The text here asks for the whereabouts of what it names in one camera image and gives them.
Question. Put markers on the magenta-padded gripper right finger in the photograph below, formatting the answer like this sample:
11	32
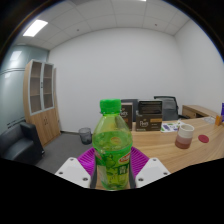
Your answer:
151	170

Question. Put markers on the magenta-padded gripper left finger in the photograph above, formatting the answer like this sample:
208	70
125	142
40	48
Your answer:
75	171

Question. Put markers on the green drink bottle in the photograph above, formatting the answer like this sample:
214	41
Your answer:
112	153

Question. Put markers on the dark mesh waste bin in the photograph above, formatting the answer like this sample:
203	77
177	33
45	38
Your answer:
85	136

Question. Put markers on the white and brown cup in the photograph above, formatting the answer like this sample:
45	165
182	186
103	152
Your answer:
184	136

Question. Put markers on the wide brown cardboard box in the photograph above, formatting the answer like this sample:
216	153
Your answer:
149	123

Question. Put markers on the white printed sticker sheet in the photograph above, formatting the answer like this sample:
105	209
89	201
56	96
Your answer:
170	126

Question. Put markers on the wooden shelf cabinet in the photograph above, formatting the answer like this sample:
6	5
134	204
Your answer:
45	125

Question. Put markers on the dark brown flat box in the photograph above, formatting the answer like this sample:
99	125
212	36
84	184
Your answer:
150	107

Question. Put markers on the black leather armchair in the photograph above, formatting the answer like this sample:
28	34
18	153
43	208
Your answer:
18	143

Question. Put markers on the black mesh office chair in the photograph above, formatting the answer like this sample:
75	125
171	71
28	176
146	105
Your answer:
169	108

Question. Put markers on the dark grey office chair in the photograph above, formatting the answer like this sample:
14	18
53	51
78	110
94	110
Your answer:
130	100

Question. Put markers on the wooden side desk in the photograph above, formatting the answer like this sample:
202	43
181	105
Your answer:
196	111

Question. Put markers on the round clear coiled disc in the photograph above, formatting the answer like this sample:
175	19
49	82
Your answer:
210	120

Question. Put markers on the small orange box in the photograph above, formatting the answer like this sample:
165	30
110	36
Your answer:
218	120

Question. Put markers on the rectangular ceiling light panel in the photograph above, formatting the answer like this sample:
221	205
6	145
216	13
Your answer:
35	28

